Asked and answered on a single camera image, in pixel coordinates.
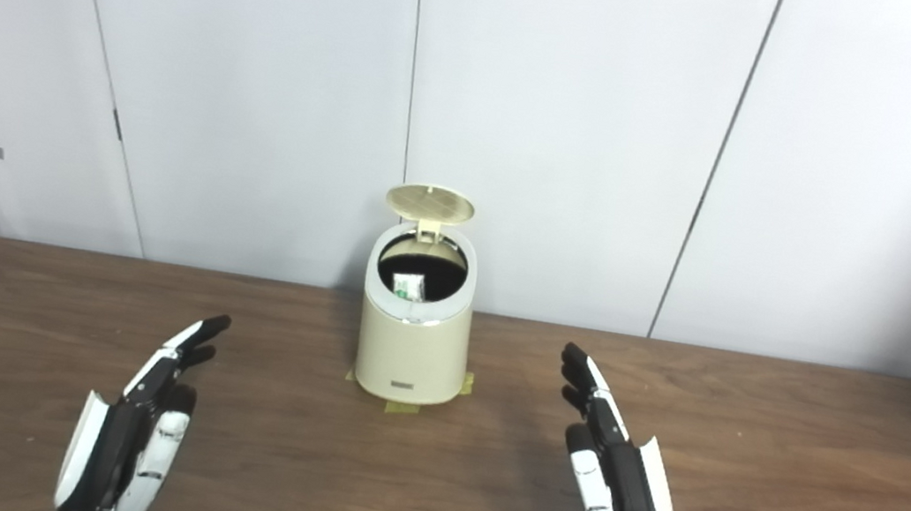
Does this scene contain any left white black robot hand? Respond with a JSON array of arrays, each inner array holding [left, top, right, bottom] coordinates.
[[52, 294, 233, 511]]

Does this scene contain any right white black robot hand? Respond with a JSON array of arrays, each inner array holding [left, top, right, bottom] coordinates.
[[539, 341, 709, 511]]

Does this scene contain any white green milk carton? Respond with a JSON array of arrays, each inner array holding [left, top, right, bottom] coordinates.
[[390, 270, 429, 302]]

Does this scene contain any cream round bin lid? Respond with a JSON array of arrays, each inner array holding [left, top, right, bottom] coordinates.
[[380, 179, 478, 250]]

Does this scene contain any cream-colored bin body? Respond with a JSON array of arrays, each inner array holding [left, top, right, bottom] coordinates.
[[349, 217, 486, 411]]

